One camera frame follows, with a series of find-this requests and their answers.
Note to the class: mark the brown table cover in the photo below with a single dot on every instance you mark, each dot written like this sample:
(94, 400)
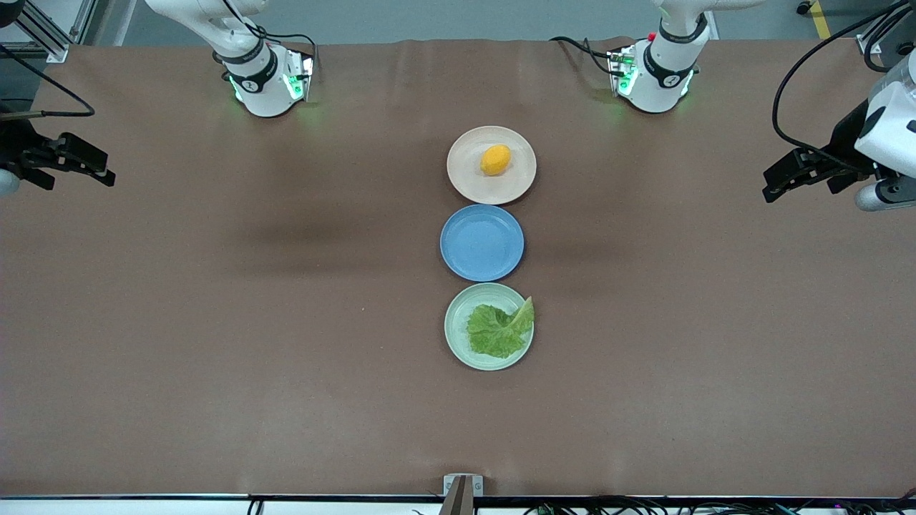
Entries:
(215, 400)

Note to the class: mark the blue round plate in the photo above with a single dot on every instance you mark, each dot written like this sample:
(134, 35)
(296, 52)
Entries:
(481, 243)

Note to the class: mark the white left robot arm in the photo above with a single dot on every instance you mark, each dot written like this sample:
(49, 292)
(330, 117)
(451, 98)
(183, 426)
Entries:
(662, 82)

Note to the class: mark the yellow floor tape strip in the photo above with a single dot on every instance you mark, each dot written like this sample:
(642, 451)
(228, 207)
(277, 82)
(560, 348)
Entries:
(821, 20)

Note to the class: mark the yellow lemon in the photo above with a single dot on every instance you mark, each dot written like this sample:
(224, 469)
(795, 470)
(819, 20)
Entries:
(496, 160)

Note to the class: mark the brown camera post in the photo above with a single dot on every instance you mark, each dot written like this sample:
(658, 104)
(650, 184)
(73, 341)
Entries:
(458, 502)

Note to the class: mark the black caster wheel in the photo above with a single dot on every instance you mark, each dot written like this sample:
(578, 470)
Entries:
(804, 7)

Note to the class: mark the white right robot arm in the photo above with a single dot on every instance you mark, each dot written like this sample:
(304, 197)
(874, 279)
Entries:
(265, 93)

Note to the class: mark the green lettuce leaf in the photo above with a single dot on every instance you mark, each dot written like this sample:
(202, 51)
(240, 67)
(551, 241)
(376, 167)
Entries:
(494, 332)

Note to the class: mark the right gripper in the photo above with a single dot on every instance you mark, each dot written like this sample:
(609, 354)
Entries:
(16, 145)

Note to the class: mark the white table edge rail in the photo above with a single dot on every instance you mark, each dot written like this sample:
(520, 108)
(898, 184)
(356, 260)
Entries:
(143, 508)

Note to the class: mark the pale green round plate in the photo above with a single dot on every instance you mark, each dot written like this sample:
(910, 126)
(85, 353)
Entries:
(458, 315)

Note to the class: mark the beige round plate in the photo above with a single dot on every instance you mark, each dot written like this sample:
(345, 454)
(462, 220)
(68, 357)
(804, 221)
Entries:
(465, 172)

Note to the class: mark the silver camera mount bracket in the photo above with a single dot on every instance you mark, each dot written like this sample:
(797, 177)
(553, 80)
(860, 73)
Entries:
(451, 485)

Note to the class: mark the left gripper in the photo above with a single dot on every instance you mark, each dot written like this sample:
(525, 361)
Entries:
(846, 142)

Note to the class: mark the aluminium frame extrusion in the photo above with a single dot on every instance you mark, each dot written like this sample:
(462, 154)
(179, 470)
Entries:
(84, 20)
(869, 44)
(56, 51)

